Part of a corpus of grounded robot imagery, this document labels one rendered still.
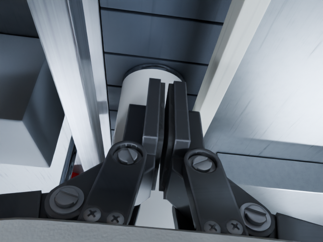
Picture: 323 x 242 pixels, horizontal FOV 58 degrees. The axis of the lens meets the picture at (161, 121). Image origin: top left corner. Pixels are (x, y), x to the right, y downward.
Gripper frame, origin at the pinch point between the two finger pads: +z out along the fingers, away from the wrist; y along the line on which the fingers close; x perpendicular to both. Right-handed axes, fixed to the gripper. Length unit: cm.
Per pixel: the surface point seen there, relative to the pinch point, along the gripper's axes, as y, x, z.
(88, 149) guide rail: -3.7, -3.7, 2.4
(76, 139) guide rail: -4.2, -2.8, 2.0
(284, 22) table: 9.7, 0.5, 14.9
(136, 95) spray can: -1.5, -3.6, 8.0
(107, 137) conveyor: -4.8, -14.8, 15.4
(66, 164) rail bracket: -9.7, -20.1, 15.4
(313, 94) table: 17.1, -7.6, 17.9
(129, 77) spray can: -2.3, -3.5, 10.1
